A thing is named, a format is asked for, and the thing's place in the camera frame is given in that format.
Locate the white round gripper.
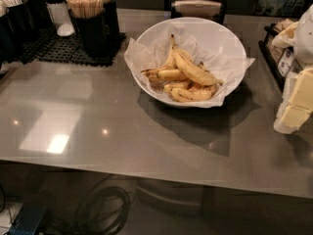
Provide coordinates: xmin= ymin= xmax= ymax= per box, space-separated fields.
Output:
xmin=281 ymin=5 xmax=313 ymax=129

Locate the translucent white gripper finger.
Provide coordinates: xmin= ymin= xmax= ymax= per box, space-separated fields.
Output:
xmin=273 ymin=71 xmax=297 ymax=134

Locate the long banana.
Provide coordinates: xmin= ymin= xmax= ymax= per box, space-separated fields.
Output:
xmin=170 ymin=34 xmax=223 ymax=86

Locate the front bottom banana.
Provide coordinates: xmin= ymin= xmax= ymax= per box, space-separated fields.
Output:
xmin=170 ymin=85 xmax=218 ymax=103

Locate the small middle banana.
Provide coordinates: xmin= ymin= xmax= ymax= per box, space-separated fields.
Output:
xmin=157 ymin=69 xmax=187 ymax=80

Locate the left upright banana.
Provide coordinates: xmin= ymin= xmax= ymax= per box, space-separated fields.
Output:
xmin=142 ymin=47 xmax=175 ymax=73

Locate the black snack display rack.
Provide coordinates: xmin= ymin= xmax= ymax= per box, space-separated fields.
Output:
xmin=258 ymin=23 xmax=302 ymax=90

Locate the black napkin holder with napkins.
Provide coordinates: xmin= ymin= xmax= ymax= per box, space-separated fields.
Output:
xmin=170 ymin=0 xmax=227 ymax=24

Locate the dark syrup bottle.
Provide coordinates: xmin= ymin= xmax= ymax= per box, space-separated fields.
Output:
xmin=104 ymin=0 xmax=119 ymax=47

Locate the black cup of stir sticks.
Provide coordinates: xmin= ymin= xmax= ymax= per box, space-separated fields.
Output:
xmin=66 ymin=0 xmax=107 ymax=58

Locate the black rubber grid mat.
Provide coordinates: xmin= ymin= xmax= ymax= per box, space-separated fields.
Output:
xmin=16 ymin=27 xmax=126 ymax=67

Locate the white lidded cup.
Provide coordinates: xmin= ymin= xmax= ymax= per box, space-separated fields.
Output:
xmin=45 ymin=0 xmax=71 ymax=28

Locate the black cutlery holder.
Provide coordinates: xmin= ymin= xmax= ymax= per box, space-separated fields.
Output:
xmin=0 ymin=0 xmax=37 ymax=62

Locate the coiled black cable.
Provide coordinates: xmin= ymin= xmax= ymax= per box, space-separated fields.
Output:
xmin=72 ymin=176 xmax=135 ymax=235

